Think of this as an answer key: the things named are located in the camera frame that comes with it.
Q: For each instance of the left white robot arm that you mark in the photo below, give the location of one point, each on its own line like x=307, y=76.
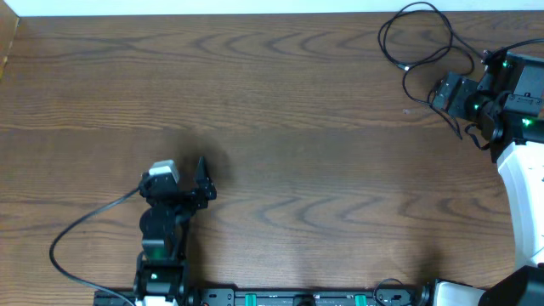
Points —
x=162, y=269

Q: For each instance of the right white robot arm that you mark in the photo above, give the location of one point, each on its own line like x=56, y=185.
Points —
x=506, y=106

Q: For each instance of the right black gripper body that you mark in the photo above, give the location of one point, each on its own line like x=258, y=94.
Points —
x=457, y=104

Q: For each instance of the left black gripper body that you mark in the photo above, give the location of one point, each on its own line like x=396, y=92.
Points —
x=183, y=197

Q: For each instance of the cardboard side panel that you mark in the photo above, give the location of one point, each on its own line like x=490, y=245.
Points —
x=9, y=22

